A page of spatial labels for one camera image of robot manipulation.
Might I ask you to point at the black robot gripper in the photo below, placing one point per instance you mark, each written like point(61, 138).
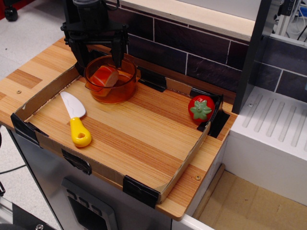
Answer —
point(90, 24)

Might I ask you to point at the salmon sushi toy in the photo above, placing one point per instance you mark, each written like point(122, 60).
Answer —
point(105, 76)

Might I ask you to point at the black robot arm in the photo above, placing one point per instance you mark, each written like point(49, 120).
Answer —
point(88, 2)

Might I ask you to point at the orange transparent plastic pot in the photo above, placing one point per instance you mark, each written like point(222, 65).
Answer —
point(122, 90)

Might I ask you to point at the cardboard fence with black tape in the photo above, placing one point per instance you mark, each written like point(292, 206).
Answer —
point(148, 146)

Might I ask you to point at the black caster wheel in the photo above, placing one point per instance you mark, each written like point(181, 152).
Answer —
point(11, 14)

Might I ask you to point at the red toy tomato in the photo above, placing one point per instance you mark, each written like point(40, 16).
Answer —
point(201, 108)

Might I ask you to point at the grey toy oven front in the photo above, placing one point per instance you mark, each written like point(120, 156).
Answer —
point(81, 201)

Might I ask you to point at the white toy sink unit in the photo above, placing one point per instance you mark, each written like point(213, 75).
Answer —
point(267, 144)

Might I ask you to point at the yellow handled toy knife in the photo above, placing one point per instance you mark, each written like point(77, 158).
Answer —
point(80, 135)

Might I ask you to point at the dark grey cabinet post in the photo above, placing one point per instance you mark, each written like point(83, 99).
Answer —
point(262, 30)

